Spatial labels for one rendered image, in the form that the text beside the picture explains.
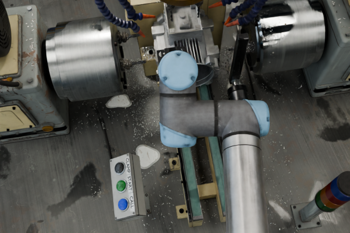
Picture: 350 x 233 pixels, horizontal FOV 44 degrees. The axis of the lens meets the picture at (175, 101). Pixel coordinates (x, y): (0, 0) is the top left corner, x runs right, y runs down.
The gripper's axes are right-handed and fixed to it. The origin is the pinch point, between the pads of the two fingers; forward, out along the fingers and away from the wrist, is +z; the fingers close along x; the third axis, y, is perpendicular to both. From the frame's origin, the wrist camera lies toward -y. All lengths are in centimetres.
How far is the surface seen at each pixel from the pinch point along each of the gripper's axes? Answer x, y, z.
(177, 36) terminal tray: -3.4, 11.2, 10.4
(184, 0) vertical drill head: -5.3, 18.7, -8.4
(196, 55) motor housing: -8.3, 4.6, 11.1
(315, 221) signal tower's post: -38, -52, 11
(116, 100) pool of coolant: 20.0, -7.0, 37.8
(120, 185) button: 18.2, -26.8, -4.9
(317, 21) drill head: -44.8, 9.5, 8.0
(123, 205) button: 17.8, -31.3, -7.7
